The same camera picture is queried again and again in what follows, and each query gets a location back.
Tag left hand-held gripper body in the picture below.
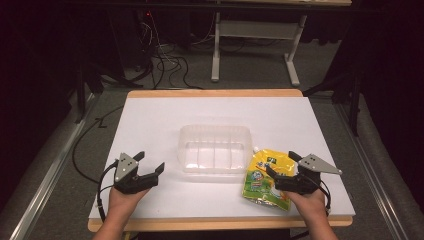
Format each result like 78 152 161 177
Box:
113 152 159 195

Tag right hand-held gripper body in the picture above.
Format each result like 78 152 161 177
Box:
275 153 343 196

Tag yellow green spout pouch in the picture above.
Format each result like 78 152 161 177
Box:
241 146 297 212

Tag clear plastic container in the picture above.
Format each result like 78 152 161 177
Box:
176 124 253 175

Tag person's left hand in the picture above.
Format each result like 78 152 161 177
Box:
107 186 151 221

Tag person's right hand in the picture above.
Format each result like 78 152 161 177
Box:
285 188 327 224

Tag white sheet on table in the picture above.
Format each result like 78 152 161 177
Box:
89 96 356 220

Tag black metal stand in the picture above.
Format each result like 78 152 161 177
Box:
73 9 144 125
302 49 364 137

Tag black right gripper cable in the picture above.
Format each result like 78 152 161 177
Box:
308 174 332 214

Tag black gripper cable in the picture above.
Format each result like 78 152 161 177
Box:
308 174 332 214
96 159 119 223

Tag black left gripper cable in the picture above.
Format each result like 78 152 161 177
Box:
96 159 119 223

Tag black floor cable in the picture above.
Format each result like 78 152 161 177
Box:
71 105 125 185

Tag aluminium floor rail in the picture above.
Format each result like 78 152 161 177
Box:
334 99 409 240
9 93 98 240

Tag tangle of cables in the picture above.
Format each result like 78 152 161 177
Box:
129 11 216 90

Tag white metal desk frame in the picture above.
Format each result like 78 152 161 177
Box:
210 11 308 88

